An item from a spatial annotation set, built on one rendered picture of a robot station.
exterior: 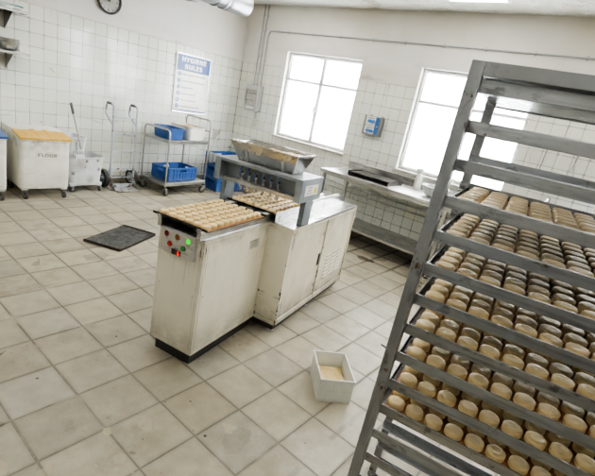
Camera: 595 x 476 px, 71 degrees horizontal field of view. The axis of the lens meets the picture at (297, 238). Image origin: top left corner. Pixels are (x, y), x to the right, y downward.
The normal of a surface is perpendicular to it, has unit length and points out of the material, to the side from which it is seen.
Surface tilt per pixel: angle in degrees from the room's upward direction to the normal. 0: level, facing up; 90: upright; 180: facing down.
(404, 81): 90
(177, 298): 90
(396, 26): 90
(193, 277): 90
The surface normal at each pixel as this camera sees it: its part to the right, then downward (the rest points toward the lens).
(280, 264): -0.46, 0.19
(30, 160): 0.69, 0.37
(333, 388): 0.11, 0.33
